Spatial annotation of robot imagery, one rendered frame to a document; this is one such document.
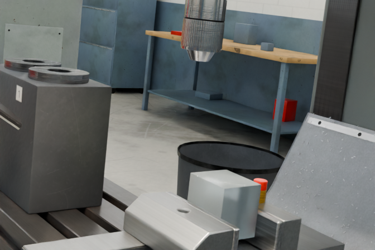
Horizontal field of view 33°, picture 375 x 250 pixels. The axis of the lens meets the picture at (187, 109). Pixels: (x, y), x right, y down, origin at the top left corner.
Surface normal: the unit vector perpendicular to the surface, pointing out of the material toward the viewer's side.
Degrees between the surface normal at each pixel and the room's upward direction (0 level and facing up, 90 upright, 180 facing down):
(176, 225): 40
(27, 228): 0
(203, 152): 86
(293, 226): 90
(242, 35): 90
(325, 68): 90
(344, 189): 64
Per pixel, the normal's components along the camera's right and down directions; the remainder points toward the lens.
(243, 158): -0.36, 0.05
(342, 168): -0.68, -0.42
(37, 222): 0.11, -0.98
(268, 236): -0.81, 0.01
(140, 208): -0.43, -0.74
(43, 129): 0.58, 0.20
